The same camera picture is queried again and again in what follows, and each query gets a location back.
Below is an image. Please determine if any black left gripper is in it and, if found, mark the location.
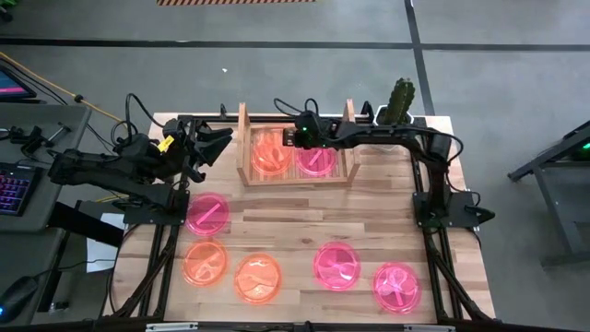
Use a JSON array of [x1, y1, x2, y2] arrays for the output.
[[165, 118, 234, 172]]

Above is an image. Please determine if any pink translucent plastic plate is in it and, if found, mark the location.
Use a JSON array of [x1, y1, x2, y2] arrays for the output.
[[372, 262, 423, 315], [184, 192, 231, 238], [294, 145, 339, 178], [313, 241, 362, 292]]

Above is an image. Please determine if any orange translucent plastic plate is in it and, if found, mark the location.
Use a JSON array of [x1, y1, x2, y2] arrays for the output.
[[233, 253, 284, 305], [250, 127, 295, 177], [181, 238, 230, 288]]

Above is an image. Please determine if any wooden slatted shelf rack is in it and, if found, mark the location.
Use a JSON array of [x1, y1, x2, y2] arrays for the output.
[[235, 98, 362, 188]]

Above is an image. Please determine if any white angular plant pot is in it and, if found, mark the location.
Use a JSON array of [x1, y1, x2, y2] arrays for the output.
[[373, 104, 416, 128]]

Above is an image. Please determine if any green cactus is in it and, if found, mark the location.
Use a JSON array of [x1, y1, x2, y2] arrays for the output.
[[383, 77, 416, 125]]

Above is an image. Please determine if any black flat box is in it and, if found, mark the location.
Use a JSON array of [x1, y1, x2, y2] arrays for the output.
[[47, 201, 125, 249]]

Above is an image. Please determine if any white paper sheet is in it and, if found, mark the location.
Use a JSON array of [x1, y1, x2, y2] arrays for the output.
[[86, 211, 126, 274]]

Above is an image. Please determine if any grey side desk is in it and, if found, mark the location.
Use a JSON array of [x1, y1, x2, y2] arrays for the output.
[[0, 103, 93, 324]]

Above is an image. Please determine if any black clamp tool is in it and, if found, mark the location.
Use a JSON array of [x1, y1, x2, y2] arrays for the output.
[[7, 121, 74, 157]]

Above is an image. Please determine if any backlit black keyboard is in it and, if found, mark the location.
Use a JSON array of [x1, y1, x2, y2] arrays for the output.
[[0, 161, 43, 218]]

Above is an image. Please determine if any black-framed computer screen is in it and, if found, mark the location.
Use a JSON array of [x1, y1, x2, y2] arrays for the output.
[[0, 65, 38, 101]]

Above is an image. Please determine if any black metal stand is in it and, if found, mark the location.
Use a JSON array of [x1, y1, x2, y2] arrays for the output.
[[506, 119, 590, 268]]

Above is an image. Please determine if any black computer mouse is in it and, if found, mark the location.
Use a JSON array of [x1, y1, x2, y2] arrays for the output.
[[0, 275, 40, 324]]

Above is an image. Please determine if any black aluminium table frame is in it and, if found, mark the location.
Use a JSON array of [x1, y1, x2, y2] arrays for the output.
[[99, 113, 497, 332]]

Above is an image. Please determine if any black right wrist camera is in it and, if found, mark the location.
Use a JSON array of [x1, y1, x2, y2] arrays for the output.
[[294, 111, 322, 137]]

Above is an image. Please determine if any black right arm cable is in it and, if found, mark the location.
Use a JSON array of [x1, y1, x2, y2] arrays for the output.
[[273, 97, 320, 116]]

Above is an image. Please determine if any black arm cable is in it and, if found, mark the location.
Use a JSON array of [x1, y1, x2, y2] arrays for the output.
[[110, 92, 166, 148], [273, 97, 320, 116]]

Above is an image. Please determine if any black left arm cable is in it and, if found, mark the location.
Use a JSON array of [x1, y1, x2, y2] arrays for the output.
[[110, 92, 166, 148]]

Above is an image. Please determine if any yellow cable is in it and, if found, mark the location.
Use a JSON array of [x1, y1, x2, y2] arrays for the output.
[[0, 51, 125, 124]]

